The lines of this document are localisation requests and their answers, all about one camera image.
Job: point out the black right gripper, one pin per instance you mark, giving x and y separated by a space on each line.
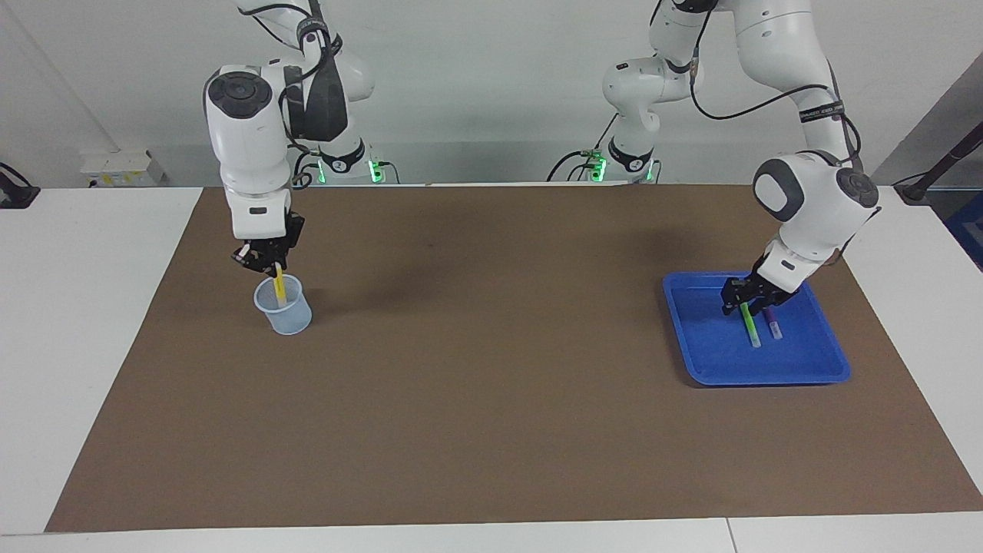
276 247

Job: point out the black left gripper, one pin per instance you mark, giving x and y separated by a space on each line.
768 284

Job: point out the green pen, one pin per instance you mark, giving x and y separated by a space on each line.
751 326

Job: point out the yellow pen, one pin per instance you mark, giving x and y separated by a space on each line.
280 288

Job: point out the purple pen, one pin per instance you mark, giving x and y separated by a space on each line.
774 326

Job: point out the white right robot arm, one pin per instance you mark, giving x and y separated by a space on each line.
246 146

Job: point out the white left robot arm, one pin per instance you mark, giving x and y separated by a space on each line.
814 200

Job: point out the pale blue mesh pen cup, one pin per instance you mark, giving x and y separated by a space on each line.
292 319

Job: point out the blue plastic tray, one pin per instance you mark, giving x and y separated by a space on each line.
729 361

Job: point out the black stand leg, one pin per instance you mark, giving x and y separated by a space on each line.
914 188

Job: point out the blue box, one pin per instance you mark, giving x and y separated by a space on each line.
969 230

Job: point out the brown table mat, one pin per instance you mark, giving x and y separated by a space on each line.
491 384

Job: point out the black table clamp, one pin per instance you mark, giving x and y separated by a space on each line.
15 196

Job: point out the white wall outlet box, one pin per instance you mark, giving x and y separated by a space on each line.
115 165

